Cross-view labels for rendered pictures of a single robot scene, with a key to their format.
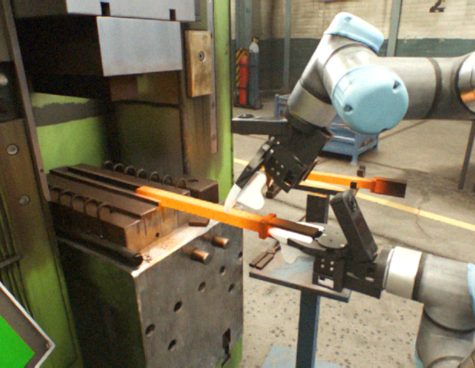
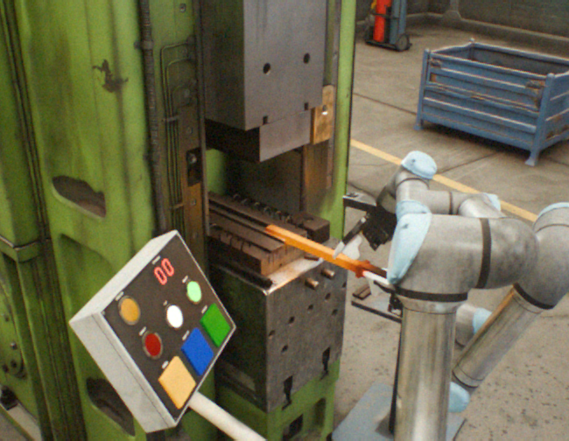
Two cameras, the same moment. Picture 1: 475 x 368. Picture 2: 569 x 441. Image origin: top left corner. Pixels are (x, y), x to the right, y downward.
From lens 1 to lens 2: 1.02 m
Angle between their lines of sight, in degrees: 11
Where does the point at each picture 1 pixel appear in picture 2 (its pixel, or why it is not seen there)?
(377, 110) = not seen: hidden behind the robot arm
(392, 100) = not seen: hidden behind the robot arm
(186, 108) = (307, 153)
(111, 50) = (265, 144)
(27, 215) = (195, 245)
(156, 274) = (280, 295)
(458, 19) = not seen: outside the picture
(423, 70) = (443, 204)
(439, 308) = (458, 332)
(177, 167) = (294, 201)
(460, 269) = (472, 311)
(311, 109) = (390, 205)
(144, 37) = (286, 129)
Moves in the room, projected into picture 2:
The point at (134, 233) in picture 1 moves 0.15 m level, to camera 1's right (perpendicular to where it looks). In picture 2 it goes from (266, 263) to (319, 269)
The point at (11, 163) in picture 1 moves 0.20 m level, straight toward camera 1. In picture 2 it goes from (191, 211) to (216, 245)
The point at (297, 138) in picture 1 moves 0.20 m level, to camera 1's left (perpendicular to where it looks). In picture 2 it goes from (383, 217) to (303, 210)
